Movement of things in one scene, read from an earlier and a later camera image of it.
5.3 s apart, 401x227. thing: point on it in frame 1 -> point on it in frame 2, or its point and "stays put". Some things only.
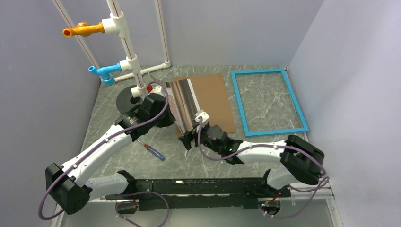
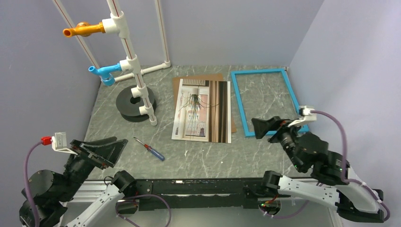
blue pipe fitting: [105, 73] stays put
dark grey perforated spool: [123, 100] stays put
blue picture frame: [304, 128] stays put
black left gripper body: [163, 120] -> [77, 170]
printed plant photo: [172, 103] -> [203, 111]
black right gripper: [189, 136] -> [261, 126]
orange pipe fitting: [84, 29] stays put
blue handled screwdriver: [152, 151] stays put
